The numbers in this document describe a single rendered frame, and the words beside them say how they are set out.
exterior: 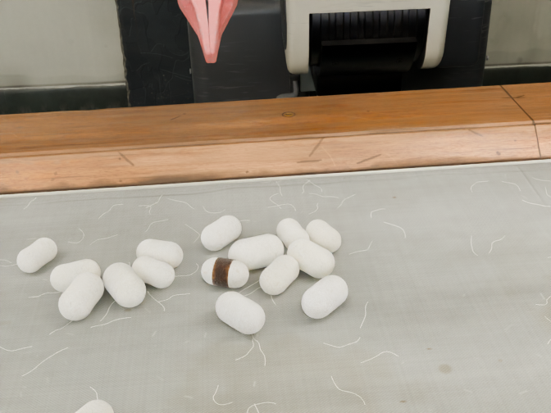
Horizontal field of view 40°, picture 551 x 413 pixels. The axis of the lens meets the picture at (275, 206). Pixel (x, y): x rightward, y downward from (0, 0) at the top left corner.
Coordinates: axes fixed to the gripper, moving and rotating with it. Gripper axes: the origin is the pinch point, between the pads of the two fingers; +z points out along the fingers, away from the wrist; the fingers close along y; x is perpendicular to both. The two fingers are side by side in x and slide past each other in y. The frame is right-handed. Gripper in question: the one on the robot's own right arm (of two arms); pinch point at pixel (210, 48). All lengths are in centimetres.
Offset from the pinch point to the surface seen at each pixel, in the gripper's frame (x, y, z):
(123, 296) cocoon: -1.6, -6.2, 18.4
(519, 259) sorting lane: 1.2, 20.2, 17.0
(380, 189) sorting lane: 8.1, 12.8, 8.7
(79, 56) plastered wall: 173, -46, -107
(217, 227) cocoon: 2.2, -0.2, 13.0
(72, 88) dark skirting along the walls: 180, -50, -99
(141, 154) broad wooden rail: 9.9, -6.3, 3.6
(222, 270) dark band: -0.7, 0.0, 16.9
